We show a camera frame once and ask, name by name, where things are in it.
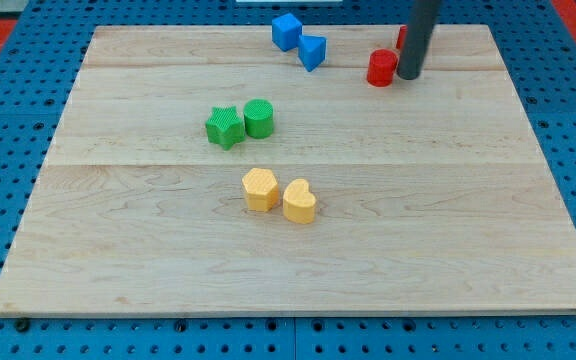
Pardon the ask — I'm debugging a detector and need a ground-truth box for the yellow heart block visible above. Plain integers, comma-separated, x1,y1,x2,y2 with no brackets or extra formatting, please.
282,178,317,224

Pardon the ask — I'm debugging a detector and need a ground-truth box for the yellow hexagon block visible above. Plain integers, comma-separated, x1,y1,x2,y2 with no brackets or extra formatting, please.
242,168,279,212

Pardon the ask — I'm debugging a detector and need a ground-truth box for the green cylinder block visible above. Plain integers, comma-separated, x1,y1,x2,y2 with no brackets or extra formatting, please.
243,99,274,139

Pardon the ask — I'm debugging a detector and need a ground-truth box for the green star block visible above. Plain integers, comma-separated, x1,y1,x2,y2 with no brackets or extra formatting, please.
205,106,245,150

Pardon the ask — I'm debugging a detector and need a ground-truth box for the light wooden board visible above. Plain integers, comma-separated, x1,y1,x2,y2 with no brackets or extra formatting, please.
0,25,576,318

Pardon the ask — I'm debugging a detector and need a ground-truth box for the blue triangular prism block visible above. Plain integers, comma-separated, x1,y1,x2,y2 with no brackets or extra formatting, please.
298,35,327,72

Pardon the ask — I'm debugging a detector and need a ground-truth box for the red cylinder block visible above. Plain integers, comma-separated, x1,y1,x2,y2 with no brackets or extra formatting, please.
366,49,398,87

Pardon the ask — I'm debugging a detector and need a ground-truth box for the blue cube block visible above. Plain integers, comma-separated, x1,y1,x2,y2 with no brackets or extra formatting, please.
271,13,303,52

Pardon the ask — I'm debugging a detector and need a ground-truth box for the red block behind stylus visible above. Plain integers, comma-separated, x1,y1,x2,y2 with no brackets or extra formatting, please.
395,25,408,50

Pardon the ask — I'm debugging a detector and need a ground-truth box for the dark grey cylindrical robot stylus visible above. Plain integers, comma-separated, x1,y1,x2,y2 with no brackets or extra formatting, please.
397,0,442,80

